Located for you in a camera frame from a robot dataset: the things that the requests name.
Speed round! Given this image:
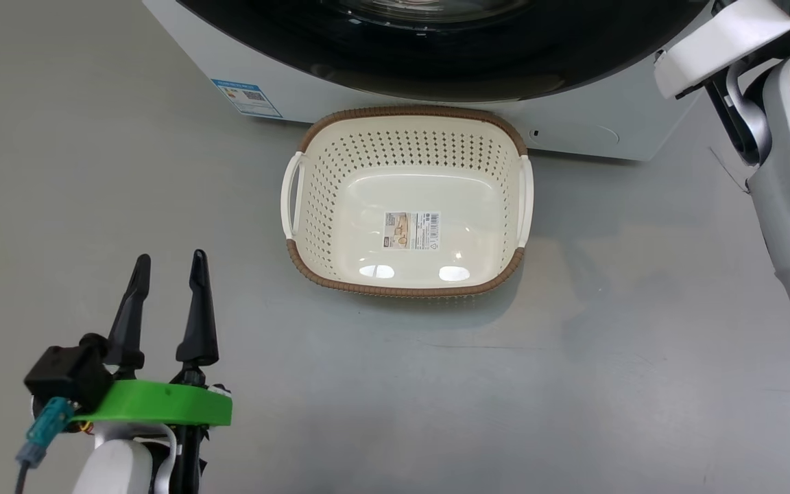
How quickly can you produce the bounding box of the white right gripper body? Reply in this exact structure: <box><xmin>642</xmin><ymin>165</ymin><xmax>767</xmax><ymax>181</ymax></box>
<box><xmin>654</xmin><ymin>0</ymin><xmax>790</xmax><ymax>100</ymax></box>

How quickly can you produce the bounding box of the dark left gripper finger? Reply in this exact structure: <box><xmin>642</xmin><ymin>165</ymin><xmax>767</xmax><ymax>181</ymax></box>
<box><xmin>176</xmin><ymin>249</ymin><xmax>219</xmax><ymax>368</ymax></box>
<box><xmin>104</xmin><ymin>254</ymin><xmax>152</xmax><ymax>378</ymax></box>

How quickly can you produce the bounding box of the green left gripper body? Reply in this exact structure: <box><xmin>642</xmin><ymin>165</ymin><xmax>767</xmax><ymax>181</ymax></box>
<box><xmin>69</xmin><ymin>379</ymin><xmax>233</xmax><ymax>427</ymax></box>

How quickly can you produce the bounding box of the black washing machine door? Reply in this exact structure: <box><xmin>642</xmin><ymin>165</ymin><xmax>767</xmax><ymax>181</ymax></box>
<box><xmin>176</xmin><ymin>0</ymin><xmax>711</xmax><ymax>104</ymax></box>

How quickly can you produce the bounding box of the white front-load washing machine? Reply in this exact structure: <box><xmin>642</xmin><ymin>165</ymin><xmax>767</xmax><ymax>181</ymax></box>
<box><xmin>141</xmin><ymin>0</ymin><xmax>711</xmax><ymax>163</ymax></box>

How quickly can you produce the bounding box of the blue energy label sticker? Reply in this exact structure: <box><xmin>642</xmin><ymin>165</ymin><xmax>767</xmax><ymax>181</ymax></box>
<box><xmin>211</xmin><ymin>79</ymin><xmax>284</xmax><ymax>119</ymax></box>

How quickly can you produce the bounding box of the white barcode basket sticker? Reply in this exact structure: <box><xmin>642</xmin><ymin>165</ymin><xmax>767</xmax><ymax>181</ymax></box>
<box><xmin>384</xmin><ymin>211</ymin><xmax>441</xmax><ymax>251</ymax></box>

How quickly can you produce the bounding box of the cream perforated laundry basket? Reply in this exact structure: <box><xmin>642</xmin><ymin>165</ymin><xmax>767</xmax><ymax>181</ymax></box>
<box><xmin>280</xmin><ymin>105</ymin><xmax>535</xmax><ymax>298</ymax></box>

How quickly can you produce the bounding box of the left arm cable teal plug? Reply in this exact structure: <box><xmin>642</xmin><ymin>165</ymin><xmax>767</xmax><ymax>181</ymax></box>
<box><xmin>14</xmin><ymin>397</ymin><xmax>77</xmax><ymax>494</ymax></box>

